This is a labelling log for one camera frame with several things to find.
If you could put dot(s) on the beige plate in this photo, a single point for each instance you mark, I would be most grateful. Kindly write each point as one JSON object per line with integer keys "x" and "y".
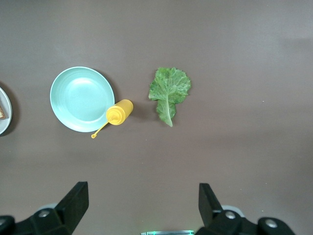
{"x": 7, "y": 117}

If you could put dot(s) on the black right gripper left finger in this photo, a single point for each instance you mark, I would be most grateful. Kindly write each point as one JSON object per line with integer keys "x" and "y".
{"x": 68, "y": 215}

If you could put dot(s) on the brown bread slice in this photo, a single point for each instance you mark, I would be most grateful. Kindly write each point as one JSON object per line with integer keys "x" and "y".
{"x": 2, "y": 112}

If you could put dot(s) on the mint green plate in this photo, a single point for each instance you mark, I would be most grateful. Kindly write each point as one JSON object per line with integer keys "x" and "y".
{"x": 80, "y": 98}

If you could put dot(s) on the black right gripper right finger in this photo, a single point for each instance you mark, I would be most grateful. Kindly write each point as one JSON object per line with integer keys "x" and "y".
{"x": 220, "y": 222}

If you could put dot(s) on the green lettuce leaf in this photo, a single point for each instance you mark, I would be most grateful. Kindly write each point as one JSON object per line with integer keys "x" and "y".
{"x": 170, "y": 90}

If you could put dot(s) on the yellow mustard squeeze bottle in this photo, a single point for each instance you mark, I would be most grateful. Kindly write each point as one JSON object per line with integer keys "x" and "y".
{"x": 119, "y": 112}

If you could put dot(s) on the brown table cover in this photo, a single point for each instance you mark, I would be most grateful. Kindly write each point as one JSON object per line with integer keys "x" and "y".
{"x": 220, "y": 147}

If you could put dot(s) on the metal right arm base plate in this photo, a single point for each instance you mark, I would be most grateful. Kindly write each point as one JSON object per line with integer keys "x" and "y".
{"x": 166, "y": 232}

